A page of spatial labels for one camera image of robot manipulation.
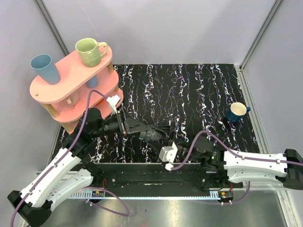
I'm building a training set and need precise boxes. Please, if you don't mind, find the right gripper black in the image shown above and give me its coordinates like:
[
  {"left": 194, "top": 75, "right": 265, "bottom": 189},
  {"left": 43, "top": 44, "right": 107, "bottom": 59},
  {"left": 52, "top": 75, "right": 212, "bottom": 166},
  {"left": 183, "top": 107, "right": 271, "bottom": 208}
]
[{"left": 146, "top": 124, "right": 201, "bottom": 163}]

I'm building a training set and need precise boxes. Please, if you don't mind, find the clear elbow pipe fitting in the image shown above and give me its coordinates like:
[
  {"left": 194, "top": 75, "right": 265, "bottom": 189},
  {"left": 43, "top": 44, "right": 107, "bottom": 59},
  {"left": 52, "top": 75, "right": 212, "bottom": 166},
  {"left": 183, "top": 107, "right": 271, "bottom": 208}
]
[{"left": 151, "top": 128, "right": 163, "bottom": 141}]

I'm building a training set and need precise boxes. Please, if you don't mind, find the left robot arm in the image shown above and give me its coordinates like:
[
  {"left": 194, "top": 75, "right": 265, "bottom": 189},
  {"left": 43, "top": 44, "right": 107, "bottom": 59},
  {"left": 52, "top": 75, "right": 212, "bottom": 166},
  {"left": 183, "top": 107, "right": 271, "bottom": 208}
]
[{"left": 8, "top": 108, "right": 161, "bottom": 227}]

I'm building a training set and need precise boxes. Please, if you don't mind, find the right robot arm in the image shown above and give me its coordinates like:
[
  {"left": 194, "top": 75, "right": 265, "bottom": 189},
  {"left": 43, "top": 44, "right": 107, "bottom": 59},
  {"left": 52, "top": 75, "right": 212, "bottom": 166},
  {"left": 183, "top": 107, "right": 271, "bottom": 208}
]
[{"left": 147, "top": 125, "right": 303, "bottom": 190}]

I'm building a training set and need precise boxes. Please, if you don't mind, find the black marble pattern mat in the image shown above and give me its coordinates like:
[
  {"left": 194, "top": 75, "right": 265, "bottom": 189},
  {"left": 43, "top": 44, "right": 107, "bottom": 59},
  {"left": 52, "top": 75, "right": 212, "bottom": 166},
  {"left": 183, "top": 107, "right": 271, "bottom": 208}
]
[{"left": 53, "top": 63, "right": 264, "bottom": 164}]

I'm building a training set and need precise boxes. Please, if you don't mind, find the small blue cup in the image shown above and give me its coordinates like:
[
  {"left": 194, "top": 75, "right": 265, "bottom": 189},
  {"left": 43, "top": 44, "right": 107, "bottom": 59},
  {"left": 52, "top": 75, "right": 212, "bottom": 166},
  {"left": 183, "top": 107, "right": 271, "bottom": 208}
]
[{"left": 86, "top": 75, "right": 98, "bottom": 88}]

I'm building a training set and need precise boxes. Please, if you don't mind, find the pink three-tier wooden shelf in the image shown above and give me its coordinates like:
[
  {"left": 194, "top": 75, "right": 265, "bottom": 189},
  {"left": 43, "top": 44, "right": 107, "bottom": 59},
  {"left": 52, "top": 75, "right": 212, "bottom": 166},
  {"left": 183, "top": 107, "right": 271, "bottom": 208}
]
[{"left": 29, "top": 47, "right": 124, "bottom": 133}]

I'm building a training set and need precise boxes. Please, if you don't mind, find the pale pink mug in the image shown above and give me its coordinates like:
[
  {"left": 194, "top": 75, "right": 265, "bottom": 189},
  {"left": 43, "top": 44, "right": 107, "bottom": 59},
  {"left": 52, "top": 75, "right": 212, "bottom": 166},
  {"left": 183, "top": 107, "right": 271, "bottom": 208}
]
[{"left": 66, "top": 91, "right": 80, "bottom": 106}]

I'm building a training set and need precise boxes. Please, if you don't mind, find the dark blue mug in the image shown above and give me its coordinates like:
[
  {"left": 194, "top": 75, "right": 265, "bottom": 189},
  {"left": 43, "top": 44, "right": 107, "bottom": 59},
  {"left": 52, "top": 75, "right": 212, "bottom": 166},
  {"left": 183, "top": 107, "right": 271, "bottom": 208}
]
[{"left": 226, "top": 102, "right": 251, "bottom": 123}]

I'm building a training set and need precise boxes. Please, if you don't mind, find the green ceramic mug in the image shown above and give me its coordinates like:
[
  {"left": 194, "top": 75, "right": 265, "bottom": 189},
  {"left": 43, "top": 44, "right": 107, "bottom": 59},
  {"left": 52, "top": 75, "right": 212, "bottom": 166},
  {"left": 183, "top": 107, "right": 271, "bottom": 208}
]
[{"left": 75, "top": 38, "right": 108, "bottom": 67}]

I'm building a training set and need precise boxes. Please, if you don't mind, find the light blue plastic cup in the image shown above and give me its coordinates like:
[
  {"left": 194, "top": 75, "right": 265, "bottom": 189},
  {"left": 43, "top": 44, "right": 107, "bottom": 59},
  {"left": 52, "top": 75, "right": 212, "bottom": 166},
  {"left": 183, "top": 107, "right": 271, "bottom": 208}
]
[{"left": 30, "top": 54, "right": 61, "bottom": 85}]

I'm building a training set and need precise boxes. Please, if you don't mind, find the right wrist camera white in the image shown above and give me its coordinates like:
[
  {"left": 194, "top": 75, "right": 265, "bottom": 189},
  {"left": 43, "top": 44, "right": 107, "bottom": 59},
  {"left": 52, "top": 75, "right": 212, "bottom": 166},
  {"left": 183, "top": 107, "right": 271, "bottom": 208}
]
[{"left": 159, "top": 142, "right": 178, "bottom": 171}]

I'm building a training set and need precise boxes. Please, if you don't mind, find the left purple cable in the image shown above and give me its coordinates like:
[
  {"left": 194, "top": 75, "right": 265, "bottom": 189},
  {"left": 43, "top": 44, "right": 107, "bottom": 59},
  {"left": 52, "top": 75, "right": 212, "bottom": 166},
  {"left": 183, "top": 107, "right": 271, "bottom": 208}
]
[{"left": 10, "top": 89, "right": 131, "bottom": 227}]

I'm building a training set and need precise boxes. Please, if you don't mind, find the white slotted cable duct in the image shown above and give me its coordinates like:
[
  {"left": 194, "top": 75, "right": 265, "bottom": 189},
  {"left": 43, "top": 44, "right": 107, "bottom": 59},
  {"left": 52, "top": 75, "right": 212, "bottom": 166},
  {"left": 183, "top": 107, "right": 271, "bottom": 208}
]
[{"left": 69, "top": 189, "right": 234, "bottom": 201}]

